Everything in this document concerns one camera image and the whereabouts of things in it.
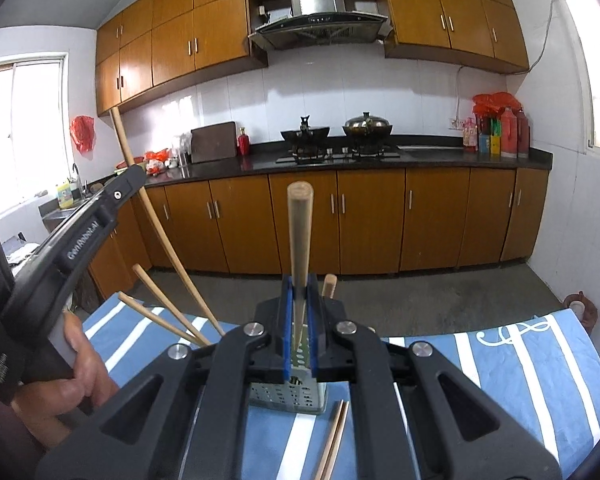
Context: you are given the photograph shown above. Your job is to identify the wooden chopstick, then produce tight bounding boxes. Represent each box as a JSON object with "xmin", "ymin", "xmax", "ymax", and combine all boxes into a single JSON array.
[
  {"xmin": 287, "ymin": 181, "xmax": 314, "ymax": 351},
  {"xmin": 322, "ymin": 273, "xmax": 338, "ymax": 299},
  {"xmin": 118, "ymin": 292, "xmax": 208, "ymax": 346},
  {"xmin": 109, "ymin": 106, "xmax": 225, "ymax": 337},
  {"xmin": 132, "ymin": 263, "xmax": 210, "ymax": 346},
  {"xmin": 314, "ymin": 400, "xmax": 347, "ymax": 480},
  {"xmin": 322, "ymin": 401, "xmax": 350, "ymax": 480}
]

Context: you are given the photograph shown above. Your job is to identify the person's left hand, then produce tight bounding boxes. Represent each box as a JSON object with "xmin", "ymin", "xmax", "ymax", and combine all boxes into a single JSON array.
[{"xmin": 10, "ymin": 311, "xmax": 119, "ymax": 450}]

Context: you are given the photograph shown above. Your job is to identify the yellow dish soap bottle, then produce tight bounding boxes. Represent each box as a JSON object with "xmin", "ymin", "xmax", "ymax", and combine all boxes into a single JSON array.
[{"xmin": 57, "ymin": 182, "xmax": 74, "ymax": 209}]

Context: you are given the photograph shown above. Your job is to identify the green perforated utensil holder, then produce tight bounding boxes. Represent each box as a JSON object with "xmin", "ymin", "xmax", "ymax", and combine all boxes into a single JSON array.
[{"xmin": 249, "ymin": 324, "xmax": 327, "ymax": 415}]

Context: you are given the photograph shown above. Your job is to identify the red plastic bag on counter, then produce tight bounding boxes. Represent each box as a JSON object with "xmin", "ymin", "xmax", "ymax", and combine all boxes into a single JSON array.
[{"xmin": 144, "ymin": 148, "xmax": 171, "ymax": 176}]

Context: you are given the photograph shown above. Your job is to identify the left window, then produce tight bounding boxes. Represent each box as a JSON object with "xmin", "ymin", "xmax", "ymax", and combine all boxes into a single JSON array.
[{"xmin": 0, "ymin": 56, "xmax": 71, "ymax": 217}]

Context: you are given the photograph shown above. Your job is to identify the blue white striped tablecloth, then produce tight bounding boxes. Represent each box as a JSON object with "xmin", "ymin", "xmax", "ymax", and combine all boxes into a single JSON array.
[{"xmin": 82, "ymin": 294, "xmax": 600, "ymax": 480}]

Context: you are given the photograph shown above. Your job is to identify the dark wooden cutting board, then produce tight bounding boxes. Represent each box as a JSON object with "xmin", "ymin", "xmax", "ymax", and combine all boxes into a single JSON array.
[{"xmin": 190, "ymin": 122, "xmax": 237, "ymax": 164}]

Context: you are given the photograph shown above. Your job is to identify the red bottle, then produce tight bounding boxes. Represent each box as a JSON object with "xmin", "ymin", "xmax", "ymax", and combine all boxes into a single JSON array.
[{"xmin": 237, "ymin": 127, "xmax": 250, "ymax": 157}]

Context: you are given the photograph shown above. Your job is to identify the wooden lower cabinets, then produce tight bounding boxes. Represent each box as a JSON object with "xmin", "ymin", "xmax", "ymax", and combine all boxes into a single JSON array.
[{"xmin": 44, "ymin": 167, "xmax": 552, "ymax": 302}]

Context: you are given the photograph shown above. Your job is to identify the wooden cabinets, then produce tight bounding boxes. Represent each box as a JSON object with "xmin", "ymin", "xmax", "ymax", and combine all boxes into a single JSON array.
[
  {"xmin": 44, "ymin": 167, "xmax": 552, "ymax": 302},
  {"xmin": 95, "ymin": 0, "xmax": 529, "ymax": 113}
]

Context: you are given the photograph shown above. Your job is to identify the brown clay jar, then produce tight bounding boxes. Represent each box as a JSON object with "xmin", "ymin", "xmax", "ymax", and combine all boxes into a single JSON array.
[{"xmin": 562, "ymin": 290, "xmax": 598, "ymax": 335}]

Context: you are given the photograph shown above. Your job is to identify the gas stove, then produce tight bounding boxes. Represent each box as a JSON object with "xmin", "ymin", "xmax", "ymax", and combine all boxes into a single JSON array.
[{"xmin": 275, "ymin": 146, "xmax": 401, "ymax": 165}]

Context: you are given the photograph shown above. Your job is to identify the black wok with ladle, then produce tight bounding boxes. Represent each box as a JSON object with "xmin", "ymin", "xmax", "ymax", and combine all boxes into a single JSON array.
[{"xmin": 280, "ymin": 116, "xmax": 330, "ymax": 158}]

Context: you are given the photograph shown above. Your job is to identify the black countertop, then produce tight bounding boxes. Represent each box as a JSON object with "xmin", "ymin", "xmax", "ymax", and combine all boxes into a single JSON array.
[{"xmin": 38, "ymin": 134, "xmax": 554, "ymax": 221}]

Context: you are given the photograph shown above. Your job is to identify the black lidded wok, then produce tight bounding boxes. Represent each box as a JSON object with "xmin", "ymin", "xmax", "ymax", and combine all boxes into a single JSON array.
[{"xmin": 342, "ymin": 112, "xmax": 393, "ymax": 151}]

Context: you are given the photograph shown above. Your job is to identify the pink packaged item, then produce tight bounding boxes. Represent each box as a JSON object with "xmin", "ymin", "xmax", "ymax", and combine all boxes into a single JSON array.
[{"xmin": 462, "ymin": 117, "xmax": 479, "ymax": 153}]

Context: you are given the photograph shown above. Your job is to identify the colourful boxes on counter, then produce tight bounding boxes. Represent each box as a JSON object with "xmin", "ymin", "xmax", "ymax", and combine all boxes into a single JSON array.
[{"xmin": 477, "ymin": 116, "xmax": 502, "ymax": 157}]

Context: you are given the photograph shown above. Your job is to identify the dark red thermos flask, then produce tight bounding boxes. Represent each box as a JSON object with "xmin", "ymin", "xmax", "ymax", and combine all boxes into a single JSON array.
[{"xmin": 516, "ymin": 110, "xmax": 530, "ymax": 158}]

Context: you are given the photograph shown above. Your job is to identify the red bag over thermoses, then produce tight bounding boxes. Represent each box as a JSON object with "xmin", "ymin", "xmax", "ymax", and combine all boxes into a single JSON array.
[{"xmin": 472, "ymin": 92, "xmax": 522, "ymax": 116}]

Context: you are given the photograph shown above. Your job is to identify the steel range hood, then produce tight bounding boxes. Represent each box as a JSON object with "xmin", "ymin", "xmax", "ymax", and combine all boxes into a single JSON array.
[{"xmin": 249, "ymin": 0, "xmax": 392, "ymax": 51}]

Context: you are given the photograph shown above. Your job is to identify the wooden upper cabinets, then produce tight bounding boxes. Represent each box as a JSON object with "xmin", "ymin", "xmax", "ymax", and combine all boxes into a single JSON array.
[{"xmin": 95, "ymin": 0, "xmax": 529, "ymax": 113}]

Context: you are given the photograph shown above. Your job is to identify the red plastic bag on wall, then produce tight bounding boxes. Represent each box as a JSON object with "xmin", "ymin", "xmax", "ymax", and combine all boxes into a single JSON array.
[{"xmin": 70, "ymin": 115, "xmax": 95, "ymax": 155}]

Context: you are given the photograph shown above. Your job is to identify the white wall cable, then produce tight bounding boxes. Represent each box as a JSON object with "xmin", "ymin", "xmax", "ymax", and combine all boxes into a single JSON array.
[{"xmin": 450, "ymin": 0, "xmax": 556, "ymax": 129}]

